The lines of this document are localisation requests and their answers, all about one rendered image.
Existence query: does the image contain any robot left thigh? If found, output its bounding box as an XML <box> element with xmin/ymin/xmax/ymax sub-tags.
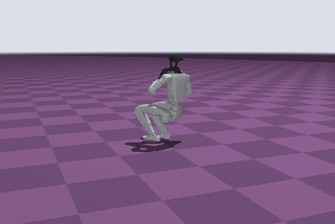
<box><xmin>135</xmin><ymin>104</ymin><xmax>174</xmax><ymax>123</ymax></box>

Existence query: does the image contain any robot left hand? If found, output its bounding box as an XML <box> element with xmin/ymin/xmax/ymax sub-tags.
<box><xmin>158</xmin><ymin>68</ymin><xmax>171</xmax><ymax>79</ymax></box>

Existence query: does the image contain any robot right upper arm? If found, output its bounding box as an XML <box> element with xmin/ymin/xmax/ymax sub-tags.
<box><xmin>186</xmin><ymin>74</ymin><xmax>192</xmax><ymax>96</ymax></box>

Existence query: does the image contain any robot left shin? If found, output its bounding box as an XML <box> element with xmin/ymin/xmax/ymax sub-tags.
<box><xmin>134</xmin><ymin>108</ymin><xmax>157</xmax><ymax>136</ymax></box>

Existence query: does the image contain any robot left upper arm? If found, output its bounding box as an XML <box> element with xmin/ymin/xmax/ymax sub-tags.
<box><xmin>148</xmin><ymin>74</ymin><xmax>173</xmax><ymax>95</ymax></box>

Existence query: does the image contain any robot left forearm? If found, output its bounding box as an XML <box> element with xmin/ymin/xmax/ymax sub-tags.
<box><xmin>148</xmin><ymin>79</ymin><xmax>159</xmax><ymax>91</ymax></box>

